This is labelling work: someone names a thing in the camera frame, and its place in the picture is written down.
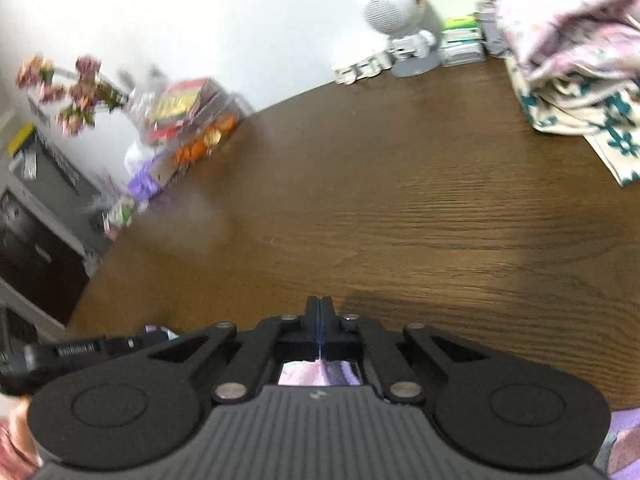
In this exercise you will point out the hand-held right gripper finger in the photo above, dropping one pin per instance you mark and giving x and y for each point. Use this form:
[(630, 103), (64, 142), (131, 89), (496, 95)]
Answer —
[(325, 321), (314, 321)]

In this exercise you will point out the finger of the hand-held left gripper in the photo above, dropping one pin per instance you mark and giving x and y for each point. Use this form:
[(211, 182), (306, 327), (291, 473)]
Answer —
[(132, 343)]

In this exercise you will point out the pink garment with blue trim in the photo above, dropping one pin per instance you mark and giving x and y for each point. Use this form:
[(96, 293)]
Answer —
[(320, 372)]

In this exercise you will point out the black appliance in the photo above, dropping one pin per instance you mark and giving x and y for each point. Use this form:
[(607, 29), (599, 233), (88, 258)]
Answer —
[(25, 255)]

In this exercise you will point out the clear plastic small trinkets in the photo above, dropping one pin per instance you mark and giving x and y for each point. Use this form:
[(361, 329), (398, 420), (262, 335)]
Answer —
[(117, 215)]

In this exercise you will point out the purple tissue pack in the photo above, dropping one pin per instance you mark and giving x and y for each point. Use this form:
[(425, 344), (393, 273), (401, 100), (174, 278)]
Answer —
[(142, 182)]

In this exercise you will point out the grey carton box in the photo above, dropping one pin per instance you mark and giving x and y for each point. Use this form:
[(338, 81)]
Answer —
[(55, 175)]

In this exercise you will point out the dried pink flower bouquet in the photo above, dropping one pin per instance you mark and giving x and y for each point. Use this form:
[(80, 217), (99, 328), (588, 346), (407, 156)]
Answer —
[(85, 91)]

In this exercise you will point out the stack of small boxes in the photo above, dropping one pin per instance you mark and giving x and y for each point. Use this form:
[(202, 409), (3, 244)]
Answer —
[(462, 40)]

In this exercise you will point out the lilac cloth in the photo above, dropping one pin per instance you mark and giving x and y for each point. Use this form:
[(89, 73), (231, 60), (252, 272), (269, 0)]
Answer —
[(625, 440)]

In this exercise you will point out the cream cloth with teal flowers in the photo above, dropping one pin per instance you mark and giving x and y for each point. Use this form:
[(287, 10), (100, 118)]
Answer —
[(575, 105)]

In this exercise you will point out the pink floral cloth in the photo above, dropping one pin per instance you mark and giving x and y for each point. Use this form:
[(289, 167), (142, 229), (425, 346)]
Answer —
[(565, 20)]

